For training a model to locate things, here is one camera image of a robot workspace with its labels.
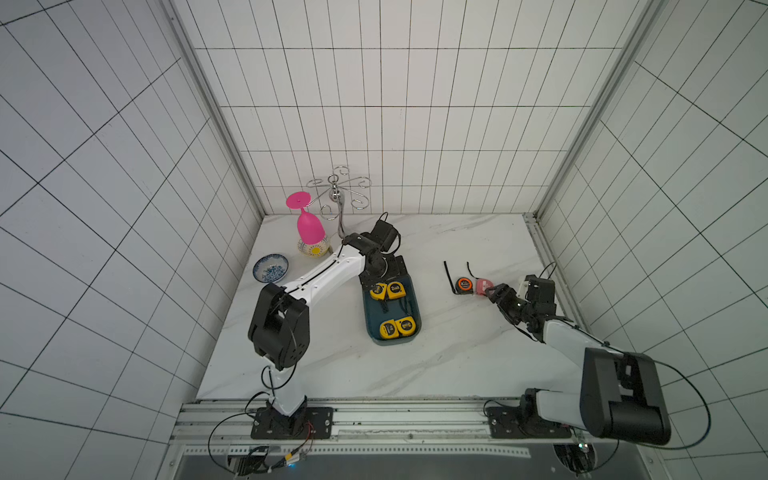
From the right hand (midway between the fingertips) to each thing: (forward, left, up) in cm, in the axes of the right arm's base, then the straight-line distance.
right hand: (482, 292), depth 92 cm
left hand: (-3, +29, +7) cm, 30 cm away
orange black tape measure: (+3, +5, -2) cm, 6 cm away
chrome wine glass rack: (+19, +46, +25) cm, 55 cm away
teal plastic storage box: (-7, +33, -4) cm, 33 cm away
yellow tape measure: (0, +33, -2) cm, 33 cm away
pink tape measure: (+5, -1, -4) cm, 6 cm away
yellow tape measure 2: (0, +28, -2) cm, 28 cm away
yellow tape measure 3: (-13, +29, -1) cm, 32 cm away
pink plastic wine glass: (+11, +55, +15) cm, 58 cm away
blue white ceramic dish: (+6, +71, -1) cm, 72 cm away
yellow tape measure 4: (-12, +24, -2) cm, 26 cm away
